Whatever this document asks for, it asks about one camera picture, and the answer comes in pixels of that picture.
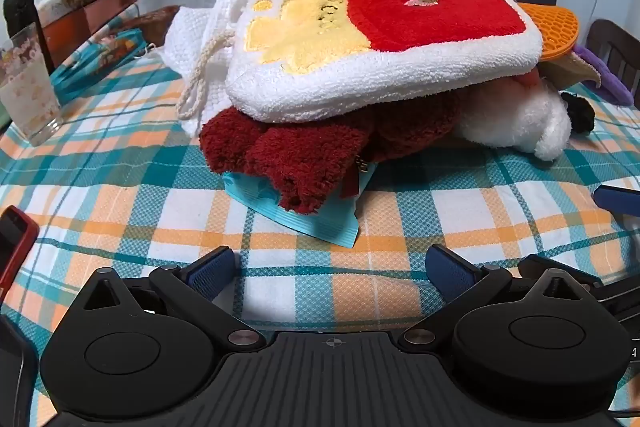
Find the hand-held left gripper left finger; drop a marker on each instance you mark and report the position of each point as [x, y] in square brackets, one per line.
[212, 271]

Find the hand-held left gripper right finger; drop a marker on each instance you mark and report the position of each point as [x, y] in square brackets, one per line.
[450, 269]

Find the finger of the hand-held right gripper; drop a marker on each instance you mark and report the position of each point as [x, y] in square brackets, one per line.
[555, 264]
[614, 198]

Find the beige woven cloth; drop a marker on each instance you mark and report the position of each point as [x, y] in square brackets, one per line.
[570, 72]

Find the white plush toy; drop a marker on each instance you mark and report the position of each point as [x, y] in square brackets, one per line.
[500, 117]

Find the dark red fuzzy plush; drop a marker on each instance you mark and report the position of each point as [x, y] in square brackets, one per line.
[300, 157]

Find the checkered tablecloth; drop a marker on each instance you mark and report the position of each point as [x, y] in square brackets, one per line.
[450, 207]

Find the black fuzzy pompom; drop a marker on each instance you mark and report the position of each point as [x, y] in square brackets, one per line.
[579, 114]

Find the teal wet wipe packet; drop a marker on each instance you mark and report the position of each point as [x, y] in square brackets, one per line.
[310, 222]

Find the purple cloth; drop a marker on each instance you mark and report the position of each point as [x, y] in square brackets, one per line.
[612, 79]

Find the dark wooden chair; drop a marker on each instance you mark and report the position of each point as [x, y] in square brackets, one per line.
[615, 37]

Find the orange honeycomb silicone mat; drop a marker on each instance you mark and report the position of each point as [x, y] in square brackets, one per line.
[552, 29]

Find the red phone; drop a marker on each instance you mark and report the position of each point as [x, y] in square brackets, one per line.
[15, 242]

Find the teal face mask packet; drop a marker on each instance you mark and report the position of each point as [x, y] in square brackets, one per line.
[95, 62]

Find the red yellow white plush towel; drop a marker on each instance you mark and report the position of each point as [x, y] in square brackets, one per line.
[400, 22]

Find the flower print glass cup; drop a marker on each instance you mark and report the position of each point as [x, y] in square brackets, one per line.
[27, 92]

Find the teal cartoon print box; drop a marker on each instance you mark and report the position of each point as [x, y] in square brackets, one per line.
[122, 26]

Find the copper brown box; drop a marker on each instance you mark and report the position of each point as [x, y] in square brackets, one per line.
[105, 4]

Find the black thermos bottle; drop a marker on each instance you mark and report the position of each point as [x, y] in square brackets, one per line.
[22, 7]

